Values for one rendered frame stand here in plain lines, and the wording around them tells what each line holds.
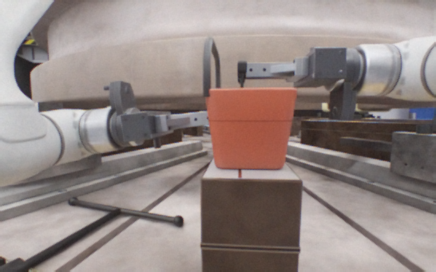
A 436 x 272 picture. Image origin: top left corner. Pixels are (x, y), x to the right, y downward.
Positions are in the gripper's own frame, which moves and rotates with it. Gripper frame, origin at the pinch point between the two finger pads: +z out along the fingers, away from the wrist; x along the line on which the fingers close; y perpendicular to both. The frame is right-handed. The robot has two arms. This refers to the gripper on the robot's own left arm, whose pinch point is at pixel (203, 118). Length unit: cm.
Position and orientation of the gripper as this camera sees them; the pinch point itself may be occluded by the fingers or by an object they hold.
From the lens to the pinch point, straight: 43.3
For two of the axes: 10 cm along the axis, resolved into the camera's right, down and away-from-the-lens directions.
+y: 1.2, 9.9, 0.9
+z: 9.9, -1.1, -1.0
